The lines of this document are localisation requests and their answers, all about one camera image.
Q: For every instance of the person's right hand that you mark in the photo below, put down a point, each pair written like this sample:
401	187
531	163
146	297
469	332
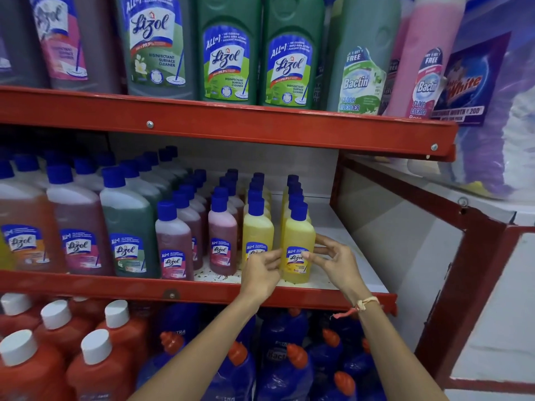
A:
340	267

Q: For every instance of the person's left hand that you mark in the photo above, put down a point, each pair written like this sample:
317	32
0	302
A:
259	279

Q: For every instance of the person's right thumb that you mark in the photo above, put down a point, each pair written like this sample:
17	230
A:
315	257

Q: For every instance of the person's left thumb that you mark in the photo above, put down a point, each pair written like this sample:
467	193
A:
276	265

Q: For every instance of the person's right middle finger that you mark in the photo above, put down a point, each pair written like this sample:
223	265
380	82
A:
330	240

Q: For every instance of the small yellow cleaner bottle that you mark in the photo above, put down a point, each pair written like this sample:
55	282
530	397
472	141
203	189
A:
297	238

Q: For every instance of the person's right forearm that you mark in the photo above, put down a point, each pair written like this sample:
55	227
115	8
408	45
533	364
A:
397	354

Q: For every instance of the person's left forearm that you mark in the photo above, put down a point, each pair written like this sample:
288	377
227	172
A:
200	354

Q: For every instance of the rows of small yellow bottles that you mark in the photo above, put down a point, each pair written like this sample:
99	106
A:
257	229

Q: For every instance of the pink thread wristband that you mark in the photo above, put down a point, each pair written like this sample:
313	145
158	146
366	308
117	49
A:
362	305

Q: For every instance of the group of blue orange-capped bottles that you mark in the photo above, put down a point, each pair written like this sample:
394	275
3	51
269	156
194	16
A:
276	363

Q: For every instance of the rows of small pink bottles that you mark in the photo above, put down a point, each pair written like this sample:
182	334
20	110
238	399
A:
174	242

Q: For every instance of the red metal shelf rack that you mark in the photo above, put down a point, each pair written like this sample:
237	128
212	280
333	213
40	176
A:
250	121

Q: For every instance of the row of green blue-capped bottles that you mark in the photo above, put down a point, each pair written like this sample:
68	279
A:
127	217

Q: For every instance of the pale green floor cleaner bottle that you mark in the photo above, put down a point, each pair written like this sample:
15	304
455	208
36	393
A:
359	70

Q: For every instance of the pink floor cleaner bottle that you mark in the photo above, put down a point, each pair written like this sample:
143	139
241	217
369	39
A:
394	79
430	37

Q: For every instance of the large green cleaner bottle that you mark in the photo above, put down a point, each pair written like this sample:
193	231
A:
228	58
290	62

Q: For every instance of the row of pink blue-capped bottles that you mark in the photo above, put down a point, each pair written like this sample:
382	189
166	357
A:
77	212

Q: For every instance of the purple detergent bag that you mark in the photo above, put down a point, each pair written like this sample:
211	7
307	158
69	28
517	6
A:
474	79

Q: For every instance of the large grey-green cleaner bottle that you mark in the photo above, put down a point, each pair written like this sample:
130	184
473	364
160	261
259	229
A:
154	45

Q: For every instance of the row of orange blue-capped bottles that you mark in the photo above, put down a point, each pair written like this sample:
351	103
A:
25	208

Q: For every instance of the group of red white-capped bottles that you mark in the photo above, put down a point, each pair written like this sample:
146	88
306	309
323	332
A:
37	371

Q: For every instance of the large pink-label cleaner bottle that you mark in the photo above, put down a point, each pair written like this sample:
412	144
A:
98	41

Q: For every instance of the large dark grey cleaner bottle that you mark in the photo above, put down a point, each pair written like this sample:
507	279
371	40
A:
16	37

